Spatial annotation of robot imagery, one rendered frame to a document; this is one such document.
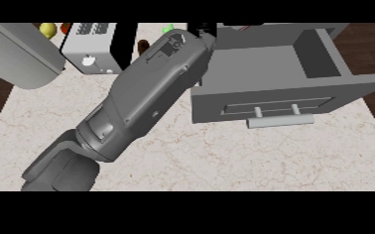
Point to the small green item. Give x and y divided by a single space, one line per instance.
168 29

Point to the silver and black toaster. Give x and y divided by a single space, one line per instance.
90 51

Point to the red round fruit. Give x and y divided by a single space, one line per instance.
66 28

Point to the pale grey rounded appliance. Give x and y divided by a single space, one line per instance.
23 58

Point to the grey cabinet body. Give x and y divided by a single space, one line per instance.
273 34

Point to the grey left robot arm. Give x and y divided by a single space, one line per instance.
146 86

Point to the grey open drawer box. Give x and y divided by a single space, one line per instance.
253 66

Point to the brown bottle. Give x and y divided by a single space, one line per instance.
143 46

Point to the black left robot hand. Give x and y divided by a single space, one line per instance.
202 27

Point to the yellow lemon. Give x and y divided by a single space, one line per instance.
47 29

